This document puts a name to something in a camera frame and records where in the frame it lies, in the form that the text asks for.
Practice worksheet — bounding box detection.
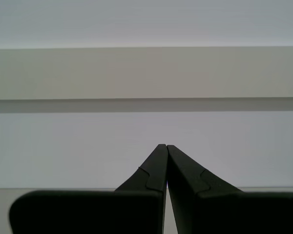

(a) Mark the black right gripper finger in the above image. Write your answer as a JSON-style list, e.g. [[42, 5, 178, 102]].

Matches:
[[9, 143, 168, 234], [166, 144, 293, 234]]

